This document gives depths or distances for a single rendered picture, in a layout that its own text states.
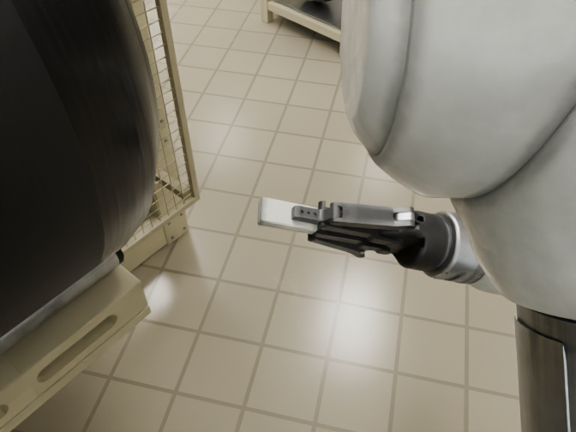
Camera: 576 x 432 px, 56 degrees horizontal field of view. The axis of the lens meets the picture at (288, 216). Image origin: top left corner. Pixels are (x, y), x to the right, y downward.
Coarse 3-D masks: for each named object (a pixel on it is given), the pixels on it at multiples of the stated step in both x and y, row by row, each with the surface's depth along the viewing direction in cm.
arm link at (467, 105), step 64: (384, 0) 16; (448, 0) 15; (512, 0) 14; (384, 64) 16; (448, 64) 15; (512, 64) 14; (384, 128) 18; (448, 128) 16; (512, 128) 15; (448, 192) 19; (512, 192) 17; (512, 256) 19
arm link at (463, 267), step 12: (444, 216) 70; (456, 216) 68; (456, 228) 67; (456, 240) 66; (468, 240) 67; (456, 252) 66; (468, 252) 67; (444, 264) 68; (456, 264) 67; (468, 264) 67; (432, 276) 70; (444, 276) 69; (456, 276) 69; (468, 276) 69; (480, 276) 69
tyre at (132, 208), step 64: (0, 0) 33; (64, 0) 35; (128, 0) 43; (0, 64) 33; (64, 64) 36; (128, 64) 41; (0, 128) 34; (64, 128) 38; (128, 128) 43; (0, 192) 36; (64, 192) 41; (128, 192) 47; (0, 256) 39; (64, 256) 46; (0, 320) 45
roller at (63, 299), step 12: (120, 252) 70; (108, 264) 70; (84, 276) 68; (96, 276) 69; (72, 288) 67; (84, 288) 68; (60, 300) 66; (72, 300) 68; (36, 312) 64; (48, 312) 65; (24, 324) 63; (36, 324) 65; (12, 336) 63; (24, 336) 64; (0, 348) 62
